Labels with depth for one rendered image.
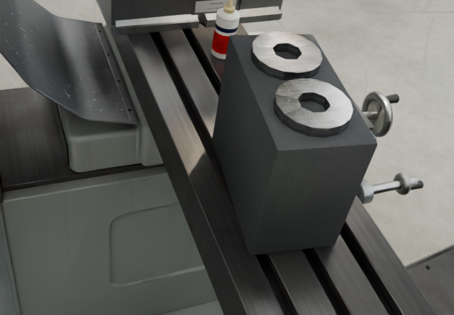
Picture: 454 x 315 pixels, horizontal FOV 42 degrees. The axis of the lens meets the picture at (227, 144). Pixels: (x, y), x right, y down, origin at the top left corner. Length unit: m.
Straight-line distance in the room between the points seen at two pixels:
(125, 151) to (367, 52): 2.10
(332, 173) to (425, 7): 2.99
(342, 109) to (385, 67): 2.30
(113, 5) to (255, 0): 0.28
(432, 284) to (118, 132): 0.70
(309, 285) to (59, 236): 0.61
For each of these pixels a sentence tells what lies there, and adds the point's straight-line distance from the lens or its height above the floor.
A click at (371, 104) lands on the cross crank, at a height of 0.66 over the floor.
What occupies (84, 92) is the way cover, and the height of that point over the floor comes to 0.89.
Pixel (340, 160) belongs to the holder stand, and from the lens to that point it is 0.67.
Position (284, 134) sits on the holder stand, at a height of 1.13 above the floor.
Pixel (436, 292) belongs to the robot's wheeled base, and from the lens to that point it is 1.29.
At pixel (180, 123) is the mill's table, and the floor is 0.95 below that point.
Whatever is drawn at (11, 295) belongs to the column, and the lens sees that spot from 1.30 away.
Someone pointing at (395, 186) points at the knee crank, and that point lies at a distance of 1.54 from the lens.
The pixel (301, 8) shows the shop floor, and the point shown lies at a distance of 3.26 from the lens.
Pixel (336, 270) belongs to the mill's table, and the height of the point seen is 0.95.
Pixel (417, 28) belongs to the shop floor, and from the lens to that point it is 3.39.
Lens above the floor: 1.55
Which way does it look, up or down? 42 degrees down
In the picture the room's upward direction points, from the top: 11 degrees clockwise
